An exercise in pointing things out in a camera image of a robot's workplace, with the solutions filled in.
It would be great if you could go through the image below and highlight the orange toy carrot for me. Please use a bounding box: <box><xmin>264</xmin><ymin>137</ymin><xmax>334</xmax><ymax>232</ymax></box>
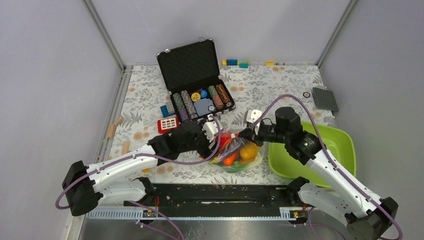
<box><xmin>222</xmin><ymin>151</ymin><xmax>240</xmax><ymax>166</ymax></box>

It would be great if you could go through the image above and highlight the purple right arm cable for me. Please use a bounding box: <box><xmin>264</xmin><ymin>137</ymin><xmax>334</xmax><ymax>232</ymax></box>
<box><xmin>253</xmin><ymin>94</ymin><xmax>404</xmax><ymax>240</ymax></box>

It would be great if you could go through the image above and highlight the green plastic tray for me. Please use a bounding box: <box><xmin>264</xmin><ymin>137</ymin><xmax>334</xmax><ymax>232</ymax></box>
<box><xmin>267</xmin><ymin>124</ymin><xmax>357</xmax><ymax>189</ymax></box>

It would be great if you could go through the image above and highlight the yellow big blind button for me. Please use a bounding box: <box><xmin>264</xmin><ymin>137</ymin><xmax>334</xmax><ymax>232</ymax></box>
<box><xmin>190</xmin><ymin>92</ymin><xmax>202</xmax><ymax>102</ymax></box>

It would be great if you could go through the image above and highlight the blue playing card deck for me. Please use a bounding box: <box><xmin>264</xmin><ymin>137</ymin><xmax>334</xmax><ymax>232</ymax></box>
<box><xmin>193</xmin><ymin>98</ymin><xmax>216</xmax><ymax>117</ymax></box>

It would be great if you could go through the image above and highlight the teal toy block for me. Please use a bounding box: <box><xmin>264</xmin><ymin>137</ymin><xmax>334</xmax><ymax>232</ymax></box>
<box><xmin>238</xmin><ymin>62</ymin><xmax>250</xmax><ymax>69</ymax></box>

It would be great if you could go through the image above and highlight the wooden block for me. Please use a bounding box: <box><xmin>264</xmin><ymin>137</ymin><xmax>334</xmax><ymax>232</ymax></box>
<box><xmin>106</xmin><ymin>123</ymin><xmax>117</xmax><ymax>139</ymax></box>

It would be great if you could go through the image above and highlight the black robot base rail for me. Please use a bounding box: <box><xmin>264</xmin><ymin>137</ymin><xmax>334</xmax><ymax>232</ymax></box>
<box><xmin>122</xmin><ymin>182</ymin><xmax>321</xmax><ymax>220</ymax></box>

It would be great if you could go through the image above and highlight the grey toy brick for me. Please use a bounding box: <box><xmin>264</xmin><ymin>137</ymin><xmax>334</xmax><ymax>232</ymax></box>
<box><xmin>165</xmin><ymin>101</ymin><xmax>175</xmax><ymax>115</ymax></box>

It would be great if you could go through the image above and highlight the orange toy mandarin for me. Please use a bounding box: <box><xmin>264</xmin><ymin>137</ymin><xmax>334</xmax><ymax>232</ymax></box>
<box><xmin>239</xmin><ymin>141</ymin><xmax>260</xmax><ymax>164</ymax></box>

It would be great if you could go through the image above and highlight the clear zip top bag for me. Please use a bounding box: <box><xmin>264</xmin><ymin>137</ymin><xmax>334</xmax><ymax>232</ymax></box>
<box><xmin>209</xmin><ymin>131</ymin><xmax>265</xmax><ymax>173</ymax></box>

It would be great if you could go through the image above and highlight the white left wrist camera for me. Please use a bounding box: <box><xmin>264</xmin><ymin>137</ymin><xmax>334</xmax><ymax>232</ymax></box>
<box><xmin>202</xmin><ymin>120</ymin><xmax>219</xmax><ymax>143</ymax></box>

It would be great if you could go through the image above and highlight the red toy apple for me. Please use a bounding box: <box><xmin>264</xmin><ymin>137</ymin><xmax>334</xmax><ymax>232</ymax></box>
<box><xmin>219</xmin><ymin>131</ymin><xmax>233</xmax><ymax>151</ymax></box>

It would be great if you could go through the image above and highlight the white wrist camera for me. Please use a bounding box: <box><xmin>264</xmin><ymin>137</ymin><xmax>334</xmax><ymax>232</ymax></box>
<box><xmin>202</xmin><ymin>120</ymin><xmax>219</xmax><ymax>143</ymax></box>
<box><xmin>244</xmin><ymin>109</ymin><xmax>263</xmax><ymax>135</ymax></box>

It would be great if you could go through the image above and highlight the blue toy brick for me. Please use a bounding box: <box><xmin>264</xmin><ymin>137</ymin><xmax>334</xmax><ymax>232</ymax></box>
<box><xmin>160</xmin><ymin>105</ymin><xmax>170</xmax><ymax>118</ymax></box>

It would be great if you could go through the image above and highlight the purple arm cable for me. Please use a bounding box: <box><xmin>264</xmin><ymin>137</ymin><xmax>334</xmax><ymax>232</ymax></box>
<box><xmin>55</xmin><ymin>115</ymin><xmax>223</xmax><ymax>210</ymax></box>
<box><xmin>253</xmin><ymin>94</ymin><xmax>404</xmax><ymax>240</ymax></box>

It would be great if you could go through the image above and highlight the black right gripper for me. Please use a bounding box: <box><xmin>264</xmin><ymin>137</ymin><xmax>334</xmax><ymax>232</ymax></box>
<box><xmin>238</xmin><ymin>120</ymin><xmax>290</xmax><ymax>147</ymax></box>

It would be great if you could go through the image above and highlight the blue small blind button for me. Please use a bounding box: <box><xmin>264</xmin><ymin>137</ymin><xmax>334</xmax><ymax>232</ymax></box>
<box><xmin>200</xmin><ymin>89</ymin><xmax>208</xmax><ymax>99</ymax></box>

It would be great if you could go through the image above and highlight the red white window brick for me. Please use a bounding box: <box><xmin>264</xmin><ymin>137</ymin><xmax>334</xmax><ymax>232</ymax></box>
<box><xmin>157</xmin><ymin>116</ymin><xmax>179</xmax><ymax>134</ymax></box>

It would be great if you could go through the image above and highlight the green toy cabbage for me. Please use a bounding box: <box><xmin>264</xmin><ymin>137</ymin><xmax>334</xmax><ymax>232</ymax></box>
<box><xmin>217</xmin><ymin>159</ymin><xmax>262</xmax><ymax>173</ymax></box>

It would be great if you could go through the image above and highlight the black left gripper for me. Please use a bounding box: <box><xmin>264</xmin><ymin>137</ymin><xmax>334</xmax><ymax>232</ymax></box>
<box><xmin>180</xmin><ymin>121</ymin><xmax>221</xmax><ymax>161</ymax></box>

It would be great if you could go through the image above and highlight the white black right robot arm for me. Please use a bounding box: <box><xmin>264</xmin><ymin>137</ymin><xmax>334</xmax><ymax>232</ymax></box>
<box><xmin>239</xmin><ymin>107</ymin><xmax>399</xmax><ymax>240</ymax></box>

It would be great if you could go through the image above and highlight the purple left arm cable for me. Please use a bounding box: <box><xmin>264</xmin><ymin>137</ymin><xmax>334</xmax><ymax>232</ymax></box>
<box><xmin>55</xmin><ymin>115</ymin><xmax>223</xmax><ymax>210</ymax></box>

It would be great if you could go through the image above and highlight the black poker chip case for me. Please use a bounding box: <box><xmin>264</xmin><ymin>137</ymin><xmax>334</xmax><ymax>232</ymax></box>
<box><xmin>156</xmin><ymin>38</ymin><xmax>236</xmax><ymax>122</ymax></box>

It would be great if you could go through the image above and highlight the blue toy block at wall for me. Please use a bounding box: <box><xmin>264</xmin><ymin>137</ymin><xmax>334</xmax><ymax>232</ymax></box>
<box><xmin>225</xmin><ymin>59</ymin><xmax>238</xmax><ymax>66</ymax></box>

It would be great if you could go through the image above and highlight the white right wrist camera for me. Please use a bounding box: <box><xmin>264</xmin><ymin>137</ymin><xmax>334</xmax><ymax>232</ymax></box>
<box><xmin>244</xmin><ymin>109</ymin><xmax>263</xmax><ymax>135</ymax></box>

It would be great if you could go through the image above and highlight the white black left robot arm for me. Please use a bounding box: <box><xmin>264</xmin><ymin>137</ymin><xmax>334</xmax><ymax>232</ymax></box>
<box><xmin>55</xmin><ymin>117</ymin><xmax>223</xmax><ymax>217</ymax></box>

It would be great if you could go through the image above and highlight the loose poker chip on table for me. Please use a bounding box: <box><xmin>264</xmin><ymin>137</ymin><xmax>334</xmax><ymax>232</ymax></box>
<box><xmin>302</xmin><ymin>92</ymin><xmax>311</xmax><ymax>98</ymax></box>

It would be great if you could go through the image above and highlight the grey building baseplate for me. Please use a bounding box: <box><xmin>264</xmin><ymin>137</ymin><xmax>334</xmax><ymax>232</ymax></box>
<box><xmin>311</xmin><ymin>87</ymin><xmax>339</xmax><ymax>112</ymax></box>

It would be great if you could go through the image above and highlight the small wooden cube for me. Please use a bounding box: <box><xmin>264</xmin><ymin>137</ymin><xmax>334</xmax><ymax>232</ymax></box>
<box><xmin>115</xmin><ymin>117</ymin><xmax>123</xmax><ymax>125</ymax></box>

